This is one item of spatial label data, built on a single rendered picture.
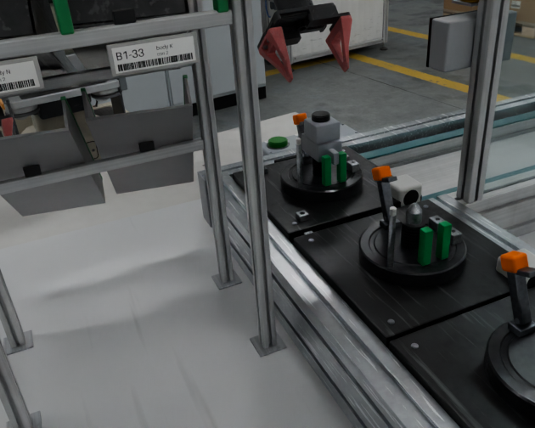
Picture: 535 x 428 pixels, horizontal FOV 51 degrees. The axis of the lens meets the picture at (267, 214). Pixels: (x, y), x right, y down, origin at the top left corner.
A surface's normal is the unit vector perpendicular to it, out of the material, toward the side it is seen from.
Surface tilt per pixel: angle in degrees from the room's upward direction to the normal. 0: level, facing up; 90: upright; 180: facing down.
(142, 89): 90
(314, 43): 90
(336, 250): 0
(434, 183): 0
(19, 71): 90
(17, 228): 0
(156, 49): 90
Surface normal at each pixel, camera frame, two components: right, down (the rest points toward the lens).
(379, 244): -0.07, -0.87
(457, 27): 0.40, 0.43
